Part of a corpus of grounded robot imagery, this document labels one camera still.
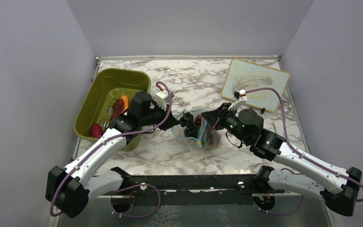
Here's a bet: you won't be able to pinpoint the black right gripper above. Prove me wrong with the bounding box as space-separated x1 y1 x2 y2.
201 102 251 145

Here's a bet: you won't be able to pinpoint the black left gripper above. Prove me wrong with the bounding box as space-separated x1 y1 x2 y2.
140 101 180 131

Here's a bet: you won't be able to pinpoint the red toy grapes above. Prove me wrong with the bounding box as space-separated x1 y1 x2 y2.
194 115 202 126

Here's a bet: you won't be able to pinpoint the clear zip top bag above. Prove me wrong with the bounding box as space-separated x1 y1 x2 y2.
171 106 221 149

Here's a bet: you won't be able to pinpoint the dark purple toy grapes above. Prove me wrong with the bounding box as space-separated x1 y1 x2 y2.
179 112 199 138

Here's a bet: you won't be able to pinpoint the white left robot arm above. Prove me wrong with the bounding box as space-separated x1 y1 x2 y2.
45 90 178 218

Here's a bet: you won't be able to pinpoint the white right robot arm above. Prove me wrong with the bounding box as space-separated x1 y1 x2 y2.
201 103 362 217

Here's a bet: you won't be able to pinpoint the orange toy pumpkin slice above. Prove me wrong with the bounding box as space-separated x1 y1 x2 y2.
119 95 130 113

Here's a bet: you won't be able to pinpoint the red toy meat slice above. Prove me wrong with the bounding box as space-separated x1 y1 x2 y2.
110 99 121 122

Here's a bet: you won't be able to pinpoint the yellow framed whiteboard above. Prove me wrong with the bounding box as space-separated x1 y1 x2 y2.
221 59 291 112

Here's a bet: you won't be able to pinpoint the olive green plastic bin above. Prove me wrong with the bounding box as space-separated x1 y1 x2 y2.
74 68 151 145

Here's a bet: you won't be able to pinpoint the red toy fruit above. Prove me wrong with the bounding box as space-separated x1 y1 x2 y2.
90 123 104 139

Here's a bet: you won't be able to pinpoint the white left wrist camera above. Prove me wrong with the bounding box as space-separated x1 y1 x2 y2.
153 89 174 111

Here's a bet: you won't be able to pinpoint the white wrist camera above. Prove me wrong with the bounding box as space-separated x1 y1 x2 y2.
153 89 174 111
228 89 247 111

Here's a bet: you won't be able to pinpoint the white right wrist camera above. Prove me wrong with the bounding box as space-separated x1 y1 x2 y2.
228 89 247 111

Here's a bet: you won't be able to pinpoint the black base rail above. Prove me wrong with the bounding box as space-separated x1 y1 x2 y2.
105 167 276 206

